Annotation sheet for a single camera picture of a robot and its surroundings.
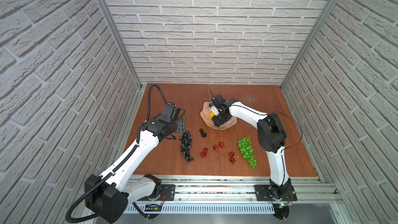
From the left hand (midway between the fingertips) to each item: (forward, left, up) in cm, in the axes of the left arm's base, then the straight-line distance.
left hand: (178, 122), depth 79 cm
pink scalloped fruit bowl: (+14, -15, -14) cm, 25 cm away
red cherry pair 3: (-12, -29, -16) cm, 35 cm away
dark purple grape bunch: (-4, -3, -13) cm, 14 cm away
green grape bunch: (-12, -37, -14) cm, 42 cm away
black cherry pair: (0, -14, -16) cm, 21 cm away
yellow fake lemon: (+12, -19, -12) cm, 26 cm away
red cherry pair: (-12, -13, -15) cm, 23 cm away
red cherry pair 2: (-8, -21, -16) cm, 28 cm away
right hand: (+9, -24, -13) cm, 29 cm away
